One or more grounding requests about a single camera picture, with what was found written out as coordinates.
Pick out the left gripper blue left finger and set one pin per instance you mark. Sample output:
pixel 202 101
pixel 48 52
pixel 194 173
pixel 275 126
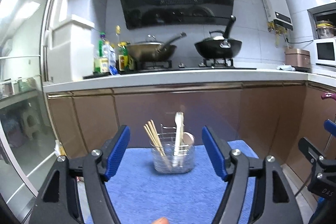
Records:
pixel 58 198

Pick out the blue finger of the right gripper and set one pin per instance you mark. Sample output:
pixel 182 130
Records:
pixel 330 127
pixel 310 152

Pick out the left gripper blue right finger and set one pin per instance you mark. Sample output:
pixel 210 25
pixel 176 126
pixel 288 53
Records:
pixel 273 200

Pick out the wooden chopstick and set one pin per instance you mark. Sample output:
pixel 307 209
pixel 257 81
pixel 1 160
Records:
pixel 152 133
pixel 154 143
pixel 159 144

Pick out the white plastic spork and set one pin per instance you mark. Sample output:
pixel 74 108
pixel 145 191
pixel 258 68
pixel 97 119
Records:
pixel 179 119

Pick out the brown lower cabinets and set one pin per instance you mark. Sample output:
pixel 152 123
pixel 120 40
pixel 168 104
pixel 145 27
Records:
pixel 271 117

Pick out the plastic bag on floor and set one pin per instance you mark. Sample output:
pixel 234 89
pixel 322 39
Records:
pixel 59 149

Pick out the glass sliding door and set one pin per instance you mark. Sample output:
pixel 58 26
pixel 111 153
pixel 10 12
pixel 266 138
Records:
pixel 24 162

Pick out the pink rice cooker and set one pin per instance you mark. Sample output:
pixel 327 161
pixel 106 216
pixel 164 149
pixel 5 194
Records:
pixel 298 58

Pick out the white microwave oven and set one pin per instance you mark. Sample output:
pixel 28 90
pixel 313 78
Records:
pixel 325 52

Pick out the blue terry towel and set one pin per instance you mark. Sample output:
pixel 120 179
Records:
pixel 141 195

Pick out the plastic stool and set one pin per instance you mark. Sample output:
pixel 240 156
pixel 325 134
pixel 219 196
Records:
pixel 31 123

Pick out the glass jar on shelf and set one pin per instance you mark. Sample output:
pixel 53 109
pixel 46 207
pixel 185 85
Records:
pixel 325 29

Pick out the white gas water heater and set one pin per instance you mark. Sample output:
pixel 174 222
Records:
pixel 277 12

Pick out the black gas stove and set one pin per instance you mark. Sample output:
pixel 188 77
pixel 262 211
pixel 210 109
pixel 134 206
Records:
pixel 169 66

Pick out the black wok with lid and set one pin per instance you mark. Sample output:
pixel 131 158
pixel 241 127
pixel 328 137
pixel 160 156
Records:
pixel 221 46

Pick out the black tray on counter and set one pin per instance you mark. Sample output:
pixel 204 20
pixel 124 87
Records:
pixel 96 75

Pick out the dark sauce bottle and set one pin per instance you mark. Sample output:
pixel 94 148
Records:
pixel 126 59

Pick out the white blue bottle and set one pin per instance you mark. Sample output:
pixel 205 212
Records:
pixel 110 54

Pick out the bronze wok with lid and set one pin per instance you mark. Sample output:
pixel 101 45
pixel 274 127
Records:
pixel 154 51

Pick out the tall yellow cap oil bottle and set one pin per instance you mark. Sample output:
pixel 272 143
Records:
pixel 118 48

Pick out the magenta hook handle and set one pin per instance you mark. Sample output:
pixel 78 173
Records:
pixel 328 96

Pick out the clear utensil holder wire rack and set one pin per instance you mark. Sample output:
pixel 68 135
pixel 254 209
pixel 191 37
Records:
pixel 182 163

